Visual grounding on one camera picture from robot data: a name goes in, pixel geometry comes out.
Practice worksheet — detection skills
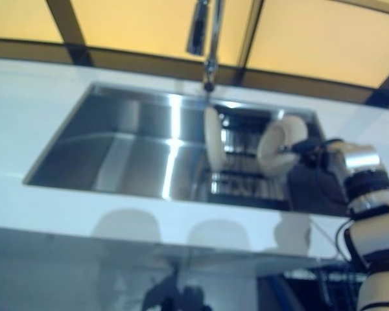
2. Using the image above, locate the dark robot right hand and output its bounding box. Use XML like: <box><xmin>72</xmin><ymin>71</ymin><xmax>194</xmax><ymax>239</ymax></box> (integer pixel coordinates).
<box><xmin>280</xmin><ymin>139</ymin><xmax>349</xmax><ymax>211</ymax></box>

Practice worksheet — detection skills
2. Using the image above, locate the cream round plate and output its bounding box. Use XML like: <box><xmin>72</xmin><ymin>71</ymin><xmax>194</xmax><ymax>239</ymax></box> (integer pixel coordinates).
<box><xmin>257</xmin><ymin>115</ymin><xmax>309</xmax><ymax>178</ymax></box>
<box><xmin>204</xmin><ymin>108</ymin><xmax>228</xmax><ymax>171</ymax></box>

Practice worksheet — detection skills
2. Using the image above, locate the black sink dish rack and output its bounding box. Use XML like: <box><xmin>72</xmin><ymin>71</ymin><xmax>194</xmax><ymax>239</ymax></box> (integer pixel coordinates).
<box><xmin>200</xmin><ymin>103</ymin><xmax>299</xmax><ymax>211</ymax></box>

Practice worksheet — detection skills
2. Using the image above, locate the white cabinet door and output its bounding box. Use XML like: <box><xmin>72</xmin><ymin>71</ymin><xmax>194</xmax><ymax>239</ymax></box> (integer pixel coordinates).
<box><xmin>171</xmin><ymin>255</ymin><xmax>263</xmax><ymax>311</ymax></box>
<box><xmin>0</xmin><ymin>226</ymin><xmax>182</xmax><ymax>311</ymax></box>

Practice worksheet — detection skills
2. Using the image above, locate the yellow dark-framed window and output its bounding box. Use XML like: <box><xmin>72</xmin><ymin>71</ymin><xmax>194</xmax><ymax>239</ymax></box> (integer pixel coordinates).
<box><xmin>0</xmin><ymin>0</ymin><xmax>389</xmax><ymax>111</ymax></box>

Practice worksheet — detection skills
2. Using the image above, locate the chrome gooseneck faucet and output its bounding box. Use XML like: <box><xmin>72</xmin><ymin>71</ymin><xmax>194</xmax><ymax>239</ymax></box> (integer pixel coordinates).
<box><xmin>185</xmin><ymin>0</ymin><xmax>228</xmax><ymax>95</ymax></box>

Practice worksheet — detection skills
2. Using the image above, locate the stainless steel sink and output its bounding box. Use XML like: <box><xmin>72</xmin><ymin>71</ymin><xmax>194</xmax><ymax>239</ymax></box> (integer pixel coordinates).
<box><xmin>22</xmin><ymin>82</ymin><xmax>354</xmax><ymax>218</ymax></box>

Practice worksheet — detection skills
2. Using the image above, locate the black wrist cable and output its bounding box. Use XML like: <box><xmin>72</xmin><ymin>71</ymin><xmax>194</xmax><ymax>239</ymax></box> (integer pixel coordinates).
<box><xmin>335</xmin><ymin>217</ymin><xmax>356</xmax><ymax>262</ymax></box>

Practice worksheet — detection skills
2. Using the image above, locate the dishwasher wire rack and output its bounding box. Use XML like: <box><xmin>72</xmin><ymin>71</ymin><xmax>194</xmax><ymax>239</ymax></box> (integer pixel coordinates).
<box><xmin>262</xmin><ymin>262</ymin><xmax>367</xmax><ymax>311</ymax></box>

